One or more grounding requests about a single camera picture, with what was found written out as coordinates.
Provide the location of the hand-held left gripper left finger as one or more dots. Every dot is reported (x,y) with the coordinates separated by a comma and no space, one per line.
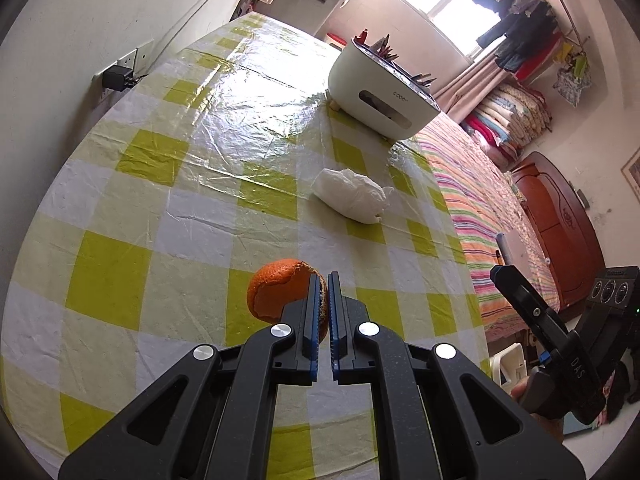
(310,330)

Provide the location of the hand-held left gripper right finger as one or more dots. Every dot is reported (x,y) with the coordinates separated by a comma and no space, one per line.
(336,330)

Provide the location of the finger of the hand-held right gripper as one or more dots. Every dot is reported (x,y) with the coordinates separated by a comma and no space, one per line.
(530,305)

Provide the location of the orange peel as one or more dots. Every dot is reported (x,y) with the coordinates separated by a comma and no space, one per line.
(272,290)

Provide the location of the person's right hand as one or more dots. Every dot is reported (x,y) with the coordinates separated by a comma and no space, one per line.
(519,391)

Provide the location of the wooden bed headboard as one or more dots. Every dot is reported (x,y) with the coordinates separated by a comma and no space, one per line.
(555,225)

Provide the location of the bed with striped sheet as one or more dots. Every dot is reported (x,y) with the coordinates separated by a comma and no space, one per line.
(480,200)

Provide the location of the small grey box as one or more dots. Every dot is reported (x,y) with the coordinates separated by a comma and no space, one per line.
(582,197)

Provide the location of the white tied plastic bag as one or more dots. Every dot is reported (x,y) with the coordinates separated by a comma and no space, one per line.
(350,192)

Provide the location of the stack of folded quilts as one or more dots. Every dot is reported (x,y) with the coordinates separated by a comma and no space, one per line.
(510,115)

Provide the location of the white desk organizer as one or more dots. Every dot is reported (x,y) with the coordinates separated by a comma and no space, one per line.
(390,110)

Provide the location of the pink curtain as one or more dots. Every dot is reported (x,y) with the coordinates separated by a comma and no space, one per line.
(475,85)

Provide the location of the row of hanging clothes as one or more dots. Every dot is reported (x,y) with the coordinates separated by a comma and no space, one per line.
(525,35)

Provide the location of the bunch of pens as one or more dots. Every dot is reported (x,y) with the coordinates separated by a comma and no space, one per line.
(390,57)

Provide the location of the red plastic stool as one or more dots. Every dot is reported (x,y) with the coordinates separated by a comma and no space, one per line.
(336,40)

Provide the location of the black power adapter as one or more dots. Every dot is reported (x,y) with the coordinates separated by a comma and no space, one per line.
(117,77)

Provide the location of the white appliance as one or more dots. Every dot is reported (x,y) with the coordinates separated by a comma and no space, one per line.
(310,5)

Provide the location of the framed wall picture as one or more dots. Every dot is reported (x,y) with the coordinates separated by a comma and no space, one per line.
(632,167)

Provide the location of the white wall socket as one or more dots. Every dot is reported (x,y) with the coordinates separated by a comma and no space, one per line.
(142,52)

